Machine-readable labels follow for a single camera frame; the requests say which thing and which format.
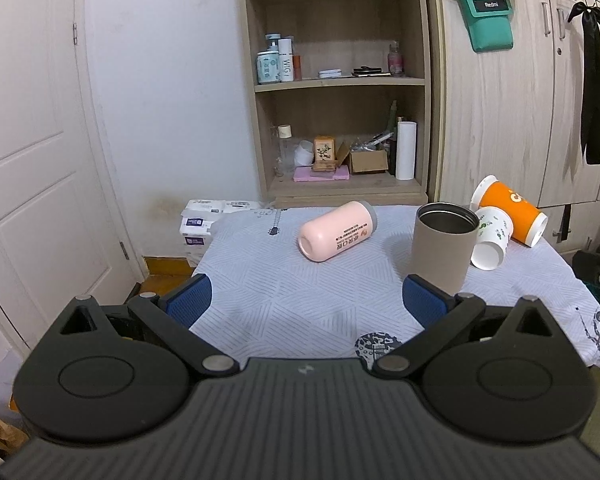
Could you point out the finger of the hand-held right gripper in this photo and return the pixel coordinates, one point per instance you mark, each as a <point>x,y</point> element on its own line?
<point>592,267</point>

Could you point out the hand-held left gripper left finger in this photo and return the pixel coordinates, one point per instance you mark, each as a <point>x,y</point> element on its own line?
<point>190,300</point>

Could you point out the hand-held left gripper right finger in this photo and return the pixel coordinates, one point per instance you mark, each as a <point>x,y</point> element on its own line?
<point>422,302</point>

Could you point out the beige cup with steel interior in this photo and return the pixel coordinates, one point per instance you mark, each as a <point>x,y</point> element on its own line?
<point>437,255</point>

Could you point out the white patterned paper cup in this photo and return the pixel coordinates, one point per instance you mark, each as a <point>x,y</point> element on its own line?
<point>492,240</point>

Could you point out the orange paper cup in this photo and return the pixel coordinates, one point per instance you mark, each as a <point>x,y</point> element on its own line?
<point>512,207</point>

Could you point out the small white cup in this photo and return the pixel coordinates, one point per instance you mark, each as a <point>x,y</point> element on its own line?
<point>304,153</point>

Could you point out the pack of tissue rolls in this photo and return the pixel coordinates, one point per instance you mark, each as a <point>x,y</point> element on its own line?
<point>200,225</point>

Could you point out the white printed tablecloth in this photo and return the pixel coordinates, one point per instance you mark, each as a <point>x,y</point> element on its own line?
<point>280,300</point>

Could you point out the pink bottle lying down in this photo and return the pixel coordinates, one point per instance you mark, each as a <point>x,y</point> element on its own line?
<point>337,230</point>

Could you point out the cardboard box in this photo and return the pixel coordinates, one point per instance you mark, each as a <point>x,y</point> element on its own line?
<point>367,161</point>

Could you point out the white paper roll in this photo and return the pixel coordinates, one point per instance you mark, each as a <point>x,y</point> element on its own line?
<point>406,150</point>

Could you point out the pink flat box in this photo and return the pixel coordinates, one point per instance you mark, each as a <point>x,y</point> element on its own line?
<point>320,174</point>

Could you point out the wooden wardrobe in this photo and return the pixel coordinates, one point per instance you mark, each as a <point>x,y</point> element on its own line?
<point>495,125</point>

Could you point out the glass bottle with cream cap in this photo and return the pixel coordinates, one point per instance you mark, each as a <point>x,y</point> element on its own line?
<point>283,152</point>

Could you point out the wooden box with flower print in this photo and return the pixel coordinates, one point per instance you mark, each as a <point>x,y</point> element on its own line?
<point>325,155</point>

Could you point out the dark green bottle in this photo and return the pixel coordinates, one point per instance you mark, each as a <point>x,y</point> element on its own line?
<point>392,127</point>

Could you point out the black ribbon bow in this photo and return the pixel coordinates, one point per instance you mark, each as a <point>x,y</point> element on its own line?
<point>594,85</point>

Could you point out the white door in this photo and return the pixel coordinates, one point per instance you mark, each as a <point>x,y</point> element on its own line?
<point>35,135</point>

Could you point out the black glasses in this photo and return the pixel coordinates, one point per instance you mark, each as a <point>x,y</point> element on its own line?
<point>367,70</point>

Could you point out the pink glass bottle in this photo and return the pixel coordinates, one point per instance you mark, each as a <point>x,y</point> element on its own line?
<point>395,61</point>

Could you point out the teal and white jar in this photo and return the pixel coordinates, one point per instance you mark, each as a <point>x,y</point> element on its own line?
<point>267,67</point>

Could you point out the white flat tin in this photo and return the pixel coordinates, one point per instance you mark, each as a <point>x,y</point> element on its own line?
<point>330,73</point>

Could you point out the white bottle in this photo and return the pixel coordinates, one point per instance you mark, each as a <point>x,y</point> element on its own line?
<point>286,62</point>

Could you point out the small red bottle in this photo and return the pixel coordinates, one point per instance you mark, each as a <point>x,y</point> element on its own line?
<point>297,66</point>

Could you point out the teal pouch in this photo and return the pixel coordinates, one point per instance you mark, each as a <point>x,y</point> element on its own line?
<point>487,27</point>

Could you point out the wooden shelf unit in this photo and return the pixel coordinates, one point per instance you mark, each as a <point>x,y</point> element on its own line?
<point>340,20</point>

